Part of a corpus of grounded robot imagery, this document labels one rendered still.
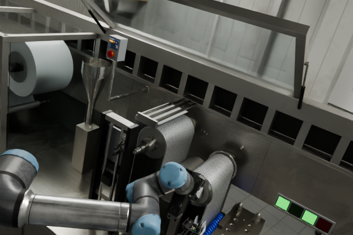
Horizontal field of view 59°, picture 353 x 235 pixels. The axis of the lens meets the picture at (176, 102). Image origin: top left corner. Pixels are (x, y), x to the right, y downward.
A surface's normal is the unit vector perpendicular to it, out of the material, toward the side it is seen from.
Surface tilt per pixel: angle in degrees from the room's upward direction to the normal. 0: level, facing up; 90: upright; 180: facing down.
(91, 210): 33
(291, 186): 90
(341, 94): 90
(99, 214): 47
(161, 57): 90
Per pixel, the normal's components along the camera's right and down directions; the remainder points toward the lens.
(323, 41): -0.69, 0.11
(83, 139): -0.53, 0.20
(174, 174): -0.26, -0.42
